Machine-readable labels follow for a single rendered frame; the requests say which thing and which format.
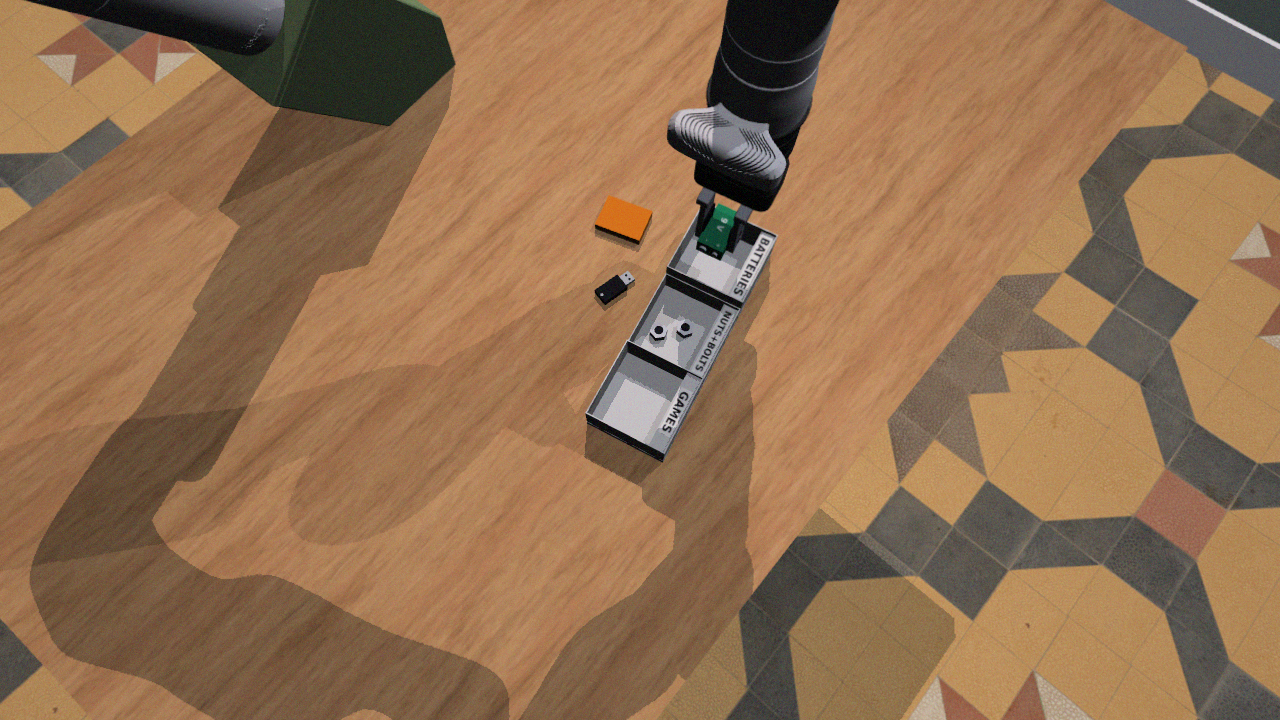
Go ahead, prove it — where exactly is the orange flat rectangular block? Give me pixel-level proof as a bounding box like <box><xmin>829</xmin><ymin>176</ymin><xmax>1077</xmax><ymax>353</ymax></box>
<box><xmin>595</xmin><ymin>195</ymin><xmax>652</xmax><ymax>245</ymax></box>

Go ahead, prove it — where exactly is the green nine-volt battery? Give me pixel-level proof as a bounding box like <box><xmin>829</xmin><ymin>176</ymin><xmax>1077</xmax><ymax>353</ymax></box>
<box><xmin>696</xmin><ymin>202</ymin><xmax>736</xmax><ymax>261</ymax></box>

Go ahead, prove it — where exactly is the black usb stick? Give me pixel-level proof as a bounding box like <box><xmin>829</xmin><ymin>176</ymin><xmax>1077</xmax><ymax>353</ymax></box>
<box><xmin>595</xmin><ymin>272</ymin><xmax>634</xmax><ymax>305</ymax></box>

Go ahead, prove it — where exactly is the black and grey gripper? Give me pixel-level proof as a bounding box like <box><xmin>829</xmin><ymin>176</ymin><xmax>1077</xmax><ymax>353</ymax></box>
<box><xmin>667</xmin><ymin>46</ymin><xmax>819</xmax><ymax>252</ymax></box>

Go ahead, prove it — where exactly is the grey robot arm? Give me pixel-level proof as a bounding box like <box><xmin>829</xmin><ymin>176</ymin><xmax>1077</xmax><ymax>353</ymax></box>
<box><xmin>26</xmin><ymin>0</ymin><xmax>840</xmax><ymax>88</ymax></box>

